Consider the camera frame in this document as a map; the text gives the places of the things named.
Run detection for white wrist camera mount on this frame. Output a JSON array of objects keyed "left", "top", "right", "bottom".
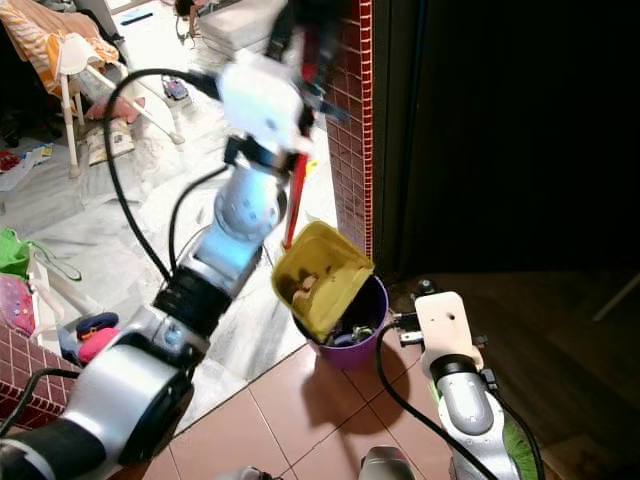
[
  {"left": 415, "top": 291, "right": 478, "bottom": 373},
  {"left": 218, "top": 50, "right": 313, "bottom": 156}
]

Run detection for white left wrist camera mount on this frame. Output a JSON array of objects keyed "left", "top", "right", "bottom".
[{"left": 218, "top": 50, "right": 313, "bottom": 156}]

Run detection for white folded mattress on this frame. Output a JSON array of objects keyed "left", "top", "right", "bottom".
[{"left": 198, "top": 0, "right": 289, "bottom": 59}]

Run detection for broom with green bristles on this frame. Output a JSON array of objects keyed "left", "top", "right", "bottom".
[{"left": 498, "top": 410, "right": 543, "bottom": 480}]

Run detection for robot right leg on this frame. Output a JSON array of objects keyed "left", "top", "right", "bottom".
[{"left": 360, "top": 446, "right": 423, "bottom": 480}]

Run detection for small purple floor item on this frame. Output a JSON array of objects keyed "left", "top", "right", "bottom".
[{"left": 163, "top": 77, "right": 191, "bottom": 104}]

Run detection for white frame stand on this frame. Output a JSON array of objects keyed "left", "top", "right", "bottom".
[{"left": 57, "top": 33, "right": 187, "bottom": 181}]

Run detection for white plastic bag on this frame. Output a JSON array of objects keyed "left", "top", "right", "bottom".
[{"left": 32, "top": 255, "right": 76, "bottom": 336}]

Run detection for beige printed bag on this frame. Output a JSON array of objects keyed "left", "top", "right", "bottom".
[{"left": 85, "top": 123, "right": 138, "bottom": 167}]

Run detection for dark blue soft item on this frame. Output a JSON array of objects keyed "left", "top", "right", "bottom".
[{"left": 75, "top": 312, "right": 121, "bottom": 336}]

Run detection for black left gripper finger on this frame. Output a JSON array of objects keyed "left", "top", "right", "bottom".
[
  {"left": 265, "top": 0, "right": 303, "bottom": 63},
  {"left": 315, "top": 0, "right": 349, "bottom": 86}
]

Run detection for tan crumpled trash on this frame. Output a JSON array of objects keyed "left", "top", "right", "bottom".
[{"left": 292, "top": 278, "right": 319, "bottom": 306}]

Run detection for pink patterned bag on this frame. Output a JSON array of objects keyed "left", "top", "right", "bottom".
[{"left": 0, "top": 275, "right": 37, "bottom": 338}]

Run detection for white paper sheets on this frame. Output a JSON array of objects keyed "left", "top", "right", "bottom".
[{"left": 0, "top": 143, "right": 56, "bottom": 191}]

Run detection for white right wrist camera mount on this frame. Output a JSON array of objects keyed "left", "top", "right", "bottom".
[{"left": 415, "top": 291, "right": 478, "bottom": 373}]

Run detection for green bag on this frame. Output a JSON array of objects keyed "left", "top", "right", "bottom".
[{"left": 0, "top": 228, "right": 81, "bottom": 283}]

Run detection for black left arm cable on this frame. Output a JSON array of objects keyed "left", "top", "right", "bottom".
[
  {"left": 166, "top": 163, "right": 229, "bottom": 281},
  {"left": 101, "top": 67, "right": 227, "bottom": 284}
]

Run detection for robot leg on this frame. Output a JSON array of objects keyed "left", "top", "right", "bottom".
[
  {"left": 216, "top": 466, "right": 261, "bottom": 480},
  {"left": 360, "top": 446, "right": 423, "bottom": 480}
]

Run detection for pale pink pillow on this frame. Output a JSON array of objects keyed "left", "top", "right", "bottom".
[{"left": 87, "top": 96, "right": 143, "bottom": 123}]

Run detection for purple plastic bucket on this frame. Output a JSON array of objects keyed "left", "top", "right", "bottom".
[{"left": 295, "top": 275, "right": 390, "bottom": 371}]

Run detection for robot left leg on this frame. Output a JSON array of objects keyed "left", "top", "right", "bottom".
[{"left": 216, "top": 466, "right": 261, "bottom": 480}]

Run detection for orange striped cloth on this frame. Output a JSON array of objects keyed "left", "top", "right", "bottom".
[{"left": 0, "top": 0, "right": 123, "bottom": 99}]

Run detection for yellow dustpan with red handle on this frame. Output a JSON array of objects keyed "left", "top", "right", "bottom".
[{"left": 272, "top": 15, "right": 374, "bottom": 343}]

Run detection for bright pink cushion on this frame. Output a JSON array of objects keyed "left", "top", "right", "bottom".
[{"left": 76, "top": 327, "right": 121, "bottom": 365}]

